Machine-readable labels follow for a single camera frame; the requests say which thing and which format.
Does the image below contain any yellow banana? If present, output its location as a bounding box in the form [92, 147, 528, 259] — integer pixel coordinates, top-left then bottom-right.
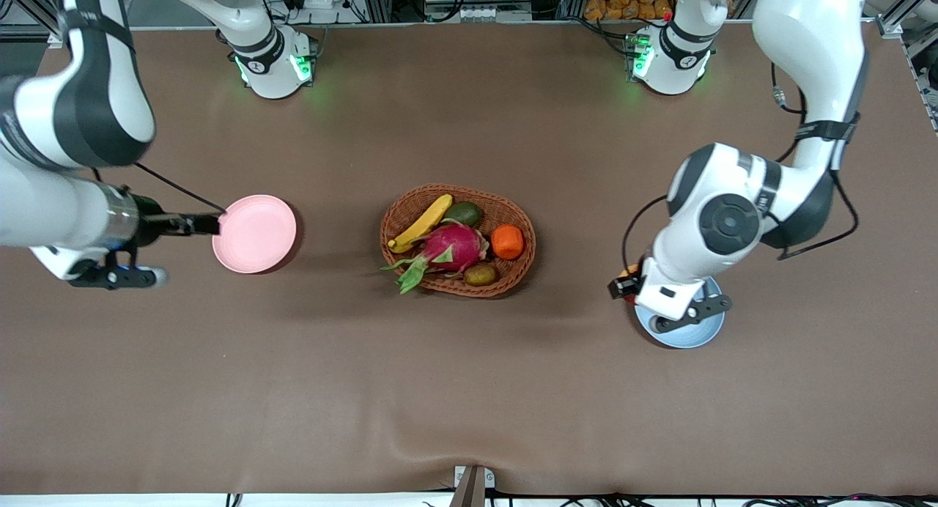
[386, 193, 453, 254]

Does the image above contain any light blue plate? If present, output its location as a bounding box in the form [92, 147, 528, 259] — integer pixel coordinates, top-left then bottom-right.
[635, 276, 726, 349]

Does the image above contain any pink plate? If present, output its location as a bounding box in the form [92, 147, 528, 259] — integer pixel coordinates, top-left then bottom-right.
[212, 194, 298, 275]

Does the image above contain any orange tangerine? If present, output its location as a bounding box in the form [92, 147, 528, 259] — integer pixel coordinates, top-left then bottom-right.
[491, 224, 525, 261]

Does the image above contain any brown wicker basket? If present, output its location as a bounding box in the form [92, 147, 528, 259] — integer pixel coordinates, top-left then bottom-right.
[379, 183, 536, 297]

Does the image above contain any pink dragon fruit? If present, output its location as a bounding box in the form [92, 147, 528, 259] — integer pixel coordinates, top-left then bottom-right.
[381, 221, 490, 295]

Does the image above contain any green avocado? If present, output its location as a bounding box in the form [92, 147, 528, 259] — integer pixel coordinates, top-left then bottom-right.
[442, 199, 484, 228]

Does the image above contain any brown table cloth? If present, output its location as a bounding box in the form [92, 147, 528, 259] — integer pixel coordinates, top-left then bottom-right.
[0, 20, 938, 497]

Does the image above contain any pile of golden bread rolls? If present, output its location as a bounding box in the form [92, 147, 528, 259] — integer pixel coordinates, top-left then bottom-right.
[583, 0, 675, 22]

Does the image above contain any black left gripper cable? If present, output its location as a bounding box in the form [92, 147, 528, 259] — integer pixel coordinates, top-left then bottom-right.
[621, 194, 669, 275]

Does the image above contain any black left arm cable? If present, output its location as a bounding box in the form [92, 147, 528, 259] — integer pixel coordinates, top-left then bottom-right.
[769, 62, 860, 262]

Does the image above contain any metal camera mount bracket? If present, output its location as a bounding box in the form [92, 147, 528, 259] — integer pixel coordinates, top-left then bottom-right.
[448, 465, 496, 507]

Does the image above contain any aluminium frame strut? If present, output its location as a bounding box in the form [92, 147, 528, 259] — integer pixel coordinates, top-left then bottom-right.
[876, 0, 928, 40]

